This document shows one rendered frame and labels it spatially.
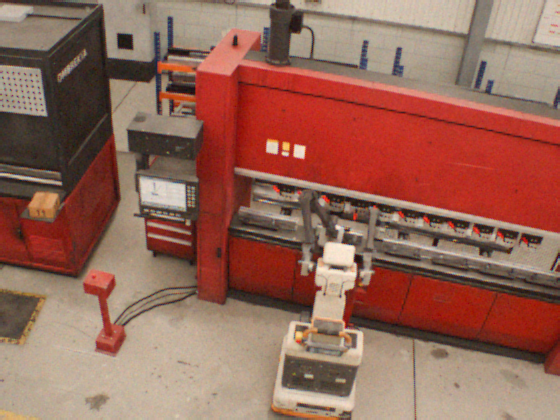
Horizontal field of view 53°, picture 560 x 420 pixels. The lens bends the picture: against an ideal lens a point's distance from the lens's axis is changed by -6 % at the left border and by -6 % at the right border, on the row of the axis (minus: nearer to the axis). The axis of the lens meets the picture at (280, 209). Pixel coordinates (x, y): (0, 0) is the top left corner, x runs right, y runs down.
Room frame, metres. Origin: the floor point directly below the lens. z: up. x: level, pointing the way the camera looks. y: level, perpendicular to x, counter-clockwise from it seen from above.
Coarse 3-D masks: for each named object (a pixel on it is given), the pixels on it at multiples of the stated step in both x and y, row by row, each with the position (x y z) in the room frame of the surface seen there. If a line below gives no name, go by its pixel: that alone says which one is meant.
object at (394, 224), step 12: (264, 192) 4.11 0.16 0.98; (276, 204) 4.07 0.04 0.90; (288, 204) 4.05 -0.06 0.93; (324, 204) 4.02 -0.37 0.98; (348, 204) 4.06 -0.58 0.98; (348, 216) 3.96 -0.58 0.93; (360, 216) 3.95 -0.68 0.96; (396, 216) 3.96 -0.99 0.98; (396, 228) 3.89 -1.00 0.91; (408, 228) 3.88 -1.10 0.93; (420, 228) 3.86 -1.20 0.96; (444, 228) 3.86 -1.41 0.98; (468, 228) 3.89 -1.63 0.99; (444, 240) 3.83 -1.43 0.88; (456, 240) 3.81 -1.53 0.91; (468, 240) 3.79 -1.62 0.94; (492, 240) 3.77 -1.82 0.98; (504, 252) 3.74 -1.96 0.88
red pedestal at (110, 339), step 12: (96, 276) 3.07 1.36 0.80; (108, 276) 3.08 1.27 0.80; (84, 288) 2.99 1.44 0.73; (96, 288) 2.97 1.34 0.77; (108, 288) 2.99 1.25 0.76; (108, 312) 3.07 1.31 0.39; (108, 324) 3.03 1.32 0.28; (108, 336) 3.02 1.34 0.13; (120, 336) 3.07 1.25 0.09; (96, 348) 2.97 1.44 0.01; (108, 348) 2.95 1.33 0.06
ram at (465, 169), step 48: (240, 96) 3.84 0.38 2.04; (288, 96) 3.78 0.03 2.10; (240, 144) 3.84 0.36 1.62; (336, 144) 3.72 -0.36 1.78; (384, 144) 3.66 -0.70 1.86; (432, 144) 3.61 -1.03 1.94; (480, 144) 3.55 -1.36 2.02; (528, 144) 3.50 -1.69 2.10; (336, 192) 3.71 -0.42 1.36; (384, 192) 3.65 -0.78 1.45; (432, 192) 3.59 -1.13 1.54; (480, 192) 3.53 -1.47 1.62; (528, 192) 3.48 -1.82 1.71
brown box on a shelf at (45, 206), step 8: (40, 192) 3.65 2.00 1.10; (48, 192) 3.65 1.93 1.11; (32, 200) 3.54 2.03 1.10; (40, 200) 3.54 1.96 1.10; (48, 200) 3.55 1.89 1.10; (56, 200) 3.59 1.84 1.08; (32, 208) 3.45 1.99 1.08; (40, 208) 3.46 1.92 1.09; (48, 208) 3.46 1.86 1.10; (56, 208) 3.56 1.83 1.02; (24, 216) 3.45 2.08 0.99; (32, 216) 3.45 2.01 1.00; (40, 216) 3.45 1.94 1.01; (48, 216) 3.46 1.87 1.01; (56, 216) 3.50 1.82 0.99
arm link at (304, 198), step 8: (304, 192) 3.37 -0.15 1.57; (304, 200) 3.29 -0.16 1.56; (304, 208) 3.27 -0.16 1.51; (304, 216) 3.25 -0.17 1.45; (304, 224) 3.23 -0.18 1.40; (312, 224) 3.25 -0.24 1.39; (312, 232) 3.22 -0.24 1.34; (304, 240) 3.19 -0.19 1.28; (312, 240) 3.17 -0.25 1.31; (312, 248) 3.13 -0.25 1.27
